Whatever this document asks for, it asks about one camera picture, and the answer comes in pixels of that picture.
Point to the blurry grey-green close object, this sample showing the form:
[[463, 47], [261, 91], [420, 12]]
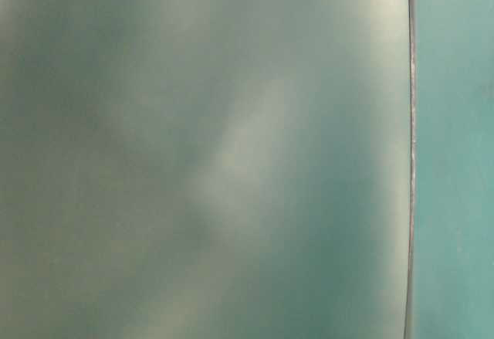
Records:
[[204, 168]]

